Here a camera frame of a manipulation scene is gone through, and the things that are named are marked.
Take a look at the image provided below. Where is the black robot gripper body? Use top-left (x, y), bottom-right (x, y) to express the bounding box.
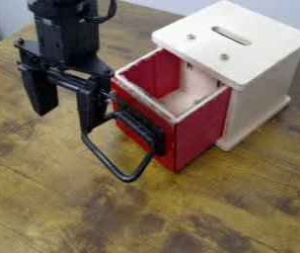
top-left (14, 15), bottom-right (113, 92)

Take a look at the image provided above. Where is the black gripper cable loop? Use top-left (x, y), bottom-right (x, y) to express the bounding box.
top-left (82, 0), bottom-right (119, 25)

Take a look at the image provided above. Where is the white wooden cabinet box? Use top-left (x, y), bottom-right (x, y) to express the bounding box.
top-left (151, 0), bottom-right (300, 151)

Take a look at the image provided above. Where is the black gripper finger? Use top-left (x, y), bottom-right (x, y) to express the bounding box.
top-left (21, 68), bottom-right (58, 116)
top-left (76, 77), bottom-right (110, 133)

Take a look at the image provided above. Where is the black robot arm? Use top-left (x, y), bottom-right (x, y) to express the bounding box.
top-left (14, 0), bottom-right (117, 133)

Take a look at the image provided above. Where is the red wooden drawer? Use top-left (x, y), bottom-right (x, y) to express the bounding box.
top-left (80, 47), bottom-right (233, 184)

